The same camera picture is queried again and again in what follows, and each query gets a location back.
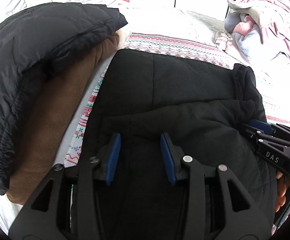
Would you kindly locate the person's right hand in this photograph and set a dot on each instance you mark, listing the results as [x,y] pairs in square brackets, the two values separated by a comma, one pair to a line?
[283,192]

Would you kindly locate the folded black puffer jacket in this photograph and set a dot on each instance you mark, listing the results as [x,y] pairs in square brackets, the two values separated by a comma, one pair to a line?
[35,62]

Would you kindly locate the black quilted coat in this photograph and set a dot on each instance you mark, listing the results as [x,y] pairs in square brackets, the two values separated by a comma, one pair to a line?
[174,100]

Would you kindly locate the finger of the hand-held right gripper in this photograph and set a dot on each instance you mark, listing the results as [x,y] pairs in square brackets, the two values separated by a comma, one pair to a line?
[259,125]
[253,133]

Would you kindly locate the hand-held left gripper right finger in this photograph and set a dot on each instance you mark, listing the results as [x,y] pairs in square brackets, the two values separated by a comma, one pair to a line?
[167,160]

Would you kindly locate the striped fringed cloth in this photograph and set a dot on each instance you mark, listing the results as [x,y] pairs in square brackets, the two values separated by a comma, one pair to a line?
[223,38]

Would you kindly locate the light grey bedspread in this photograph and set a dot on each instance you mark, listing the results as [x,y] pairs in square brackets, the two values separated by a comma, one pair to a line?
[164,22]

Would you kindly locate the folded brown garment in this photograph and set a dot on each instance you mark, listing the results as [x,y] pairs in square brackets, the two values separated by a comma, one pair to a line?
[60,112]

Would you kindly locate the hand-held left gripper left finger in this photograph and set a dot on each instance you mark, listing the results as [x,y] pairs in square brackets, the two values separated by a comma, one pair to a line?
[113,155]

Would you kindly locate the light blue blanket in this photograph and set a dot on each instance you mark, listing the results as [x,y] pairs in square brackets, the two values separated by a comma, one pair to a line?
[249,42]

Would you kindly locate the pink velvet blanket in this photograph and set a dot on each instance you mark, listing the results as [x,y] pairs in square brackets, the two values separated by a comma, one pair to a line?
[279,17]

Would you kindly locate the white patterned blanket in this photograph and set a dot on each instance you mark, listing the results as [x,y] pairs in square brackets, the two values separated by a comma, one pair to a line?
[174,46]

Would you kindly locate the grey duvet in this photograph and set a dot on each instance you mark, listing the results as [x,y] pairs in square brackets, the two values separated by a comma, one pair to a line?
[254,2]

